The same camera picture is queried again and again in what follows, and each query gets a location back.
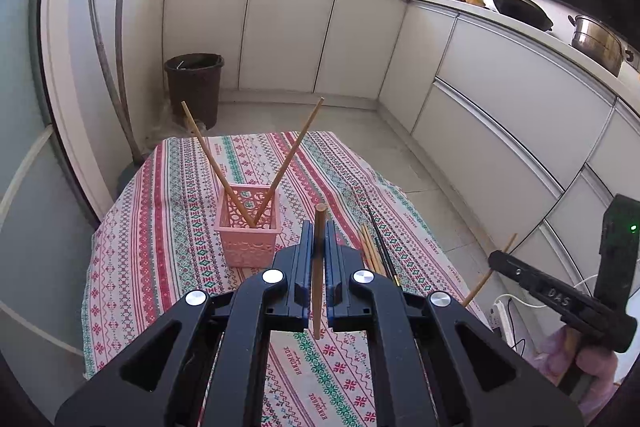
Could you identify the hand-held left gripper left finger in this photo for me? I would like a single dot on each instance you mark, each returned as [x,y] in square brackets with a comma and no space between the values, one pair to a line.
[303,257]

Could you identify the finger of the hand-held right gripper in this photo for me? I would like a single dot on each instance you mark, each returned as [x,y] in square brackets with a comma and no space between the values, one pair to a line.
[540,289]

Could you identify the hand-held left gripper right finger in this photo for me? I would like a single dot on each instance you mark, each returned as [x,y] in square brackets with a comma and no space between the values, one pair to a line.
[331,257]

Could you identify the wooden chopstick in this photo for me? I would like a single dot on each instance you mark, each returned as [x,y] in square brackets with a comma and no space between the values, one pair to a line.
[376,249]
[371,248]
[365,244]
[319,267]
[295,147]
[210,157]
[475,289]

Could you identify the black chopstick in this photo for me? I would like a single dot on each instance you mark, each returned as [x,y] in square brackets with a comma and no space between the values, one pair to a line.
[390,264]
[376,229]

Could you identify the pink plastic basket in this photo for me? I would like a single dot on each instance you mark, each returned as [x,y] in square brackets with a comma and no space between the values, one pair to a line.
[250,249]

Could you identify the person's right hand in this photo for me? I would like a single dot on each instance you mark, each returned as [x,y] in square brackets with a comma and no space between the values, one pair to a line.
[595,364]

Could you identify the white power strip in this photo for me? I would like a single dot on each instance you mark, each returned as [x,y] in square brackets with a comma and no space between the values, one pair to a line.
[501,322]

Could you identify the patterned tablecloth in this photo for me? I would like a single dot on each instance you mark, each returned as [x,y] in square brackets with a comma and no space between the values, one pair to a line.
[165,232]

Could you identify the clear plastic bag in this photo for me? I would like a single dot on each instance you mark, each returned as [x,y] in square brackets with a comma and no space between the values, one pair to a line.
[172,124]

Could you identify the white kitchen cabinets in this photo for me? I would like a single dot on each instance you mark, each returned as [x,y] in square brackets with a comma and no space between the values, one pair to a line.
[500,107]

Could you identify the dark brown trash bin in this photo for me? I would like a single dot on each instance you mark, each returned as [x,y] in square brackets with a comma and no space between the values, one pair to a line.
[195,92]

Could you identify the steel stock pot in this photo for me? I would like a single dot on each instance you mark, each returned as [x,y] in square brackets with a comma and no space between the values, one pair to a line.
[597,44]

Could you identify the glass sliding door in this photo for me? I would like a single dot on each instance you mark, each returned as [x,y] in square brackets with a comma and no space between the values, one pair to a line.
[30,232]

